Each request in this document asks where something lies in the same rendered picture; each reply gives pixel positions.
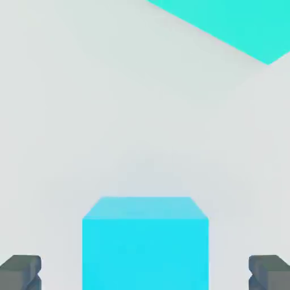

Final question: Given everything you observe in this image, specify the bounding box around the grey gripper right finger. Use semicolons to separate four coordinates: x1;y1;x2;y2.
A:
248;254;290;290

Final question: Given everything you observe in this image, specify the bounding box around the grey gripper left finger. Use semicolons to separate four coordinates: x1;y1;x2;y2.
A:
0;254;42;290

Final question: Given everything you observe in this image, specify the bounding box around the small cyan cube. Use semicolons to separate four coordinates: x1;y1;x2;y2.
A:
82;196;210;290

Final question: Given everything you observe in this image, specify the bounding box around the large turquoise box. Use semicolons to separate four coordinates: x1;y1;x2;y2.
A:
146;0;290;66

